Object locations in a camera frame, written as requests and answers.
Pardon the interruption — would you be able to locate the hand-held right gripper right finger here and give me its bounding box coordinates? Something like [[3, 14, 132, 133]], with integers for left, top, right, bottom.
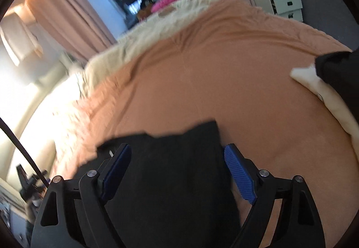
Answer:
[[224, 144, 326, 248]]

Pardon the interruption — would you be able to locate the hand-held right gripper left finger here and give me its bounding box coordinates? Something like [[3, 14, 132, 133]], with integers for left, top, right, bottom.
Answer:
[[30, 143, 132, 248]]

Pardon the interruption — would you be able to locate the large black shirt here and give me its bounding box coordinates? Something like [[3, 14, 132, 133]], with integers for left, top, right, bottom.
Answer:
[[73, 120, 242, 248]]

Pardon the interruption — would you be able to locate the orange bed blanket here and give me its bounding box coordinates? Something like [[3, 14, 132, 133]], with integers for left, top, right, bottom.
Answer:
[[50, 0, 359, 248]]

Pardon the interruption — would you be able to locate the beige folded cloth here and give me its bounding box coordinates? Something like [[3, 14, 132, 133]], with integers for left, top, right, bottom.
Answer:
[[290, 64, 359, 142]]

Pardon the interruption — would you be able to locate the black garment with yellow stripes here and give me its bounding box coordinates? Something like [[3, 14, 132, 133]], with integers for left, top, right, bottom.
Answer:
[[315, 49, 359, 103]]

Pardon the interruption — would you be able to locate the white hanging shirt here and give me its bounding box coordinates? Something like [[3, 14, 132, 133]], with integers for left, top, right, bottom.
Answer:
[[0, 10, 43, 66]]

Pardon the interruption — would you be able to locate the black plush toy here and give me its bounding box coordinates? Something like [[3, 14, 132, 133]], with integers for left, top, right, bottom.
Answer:
[[140, 0, 163, 10]]

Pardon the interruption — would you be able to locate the white nightstand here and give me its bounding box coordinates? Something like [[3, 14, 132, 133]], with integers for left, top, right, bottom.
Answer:
[[252, 0, 304, 23]]

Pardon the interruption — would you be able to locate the pink plush toy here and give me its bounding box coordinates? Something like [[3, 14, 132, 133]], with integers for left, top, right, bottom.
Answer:
[[151, 0, 187, 12]]

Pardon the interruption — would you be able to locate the black cable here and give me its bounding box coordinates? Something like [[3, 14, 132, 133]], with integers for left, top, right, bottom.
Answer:
[[0, 116, 48, 184]]

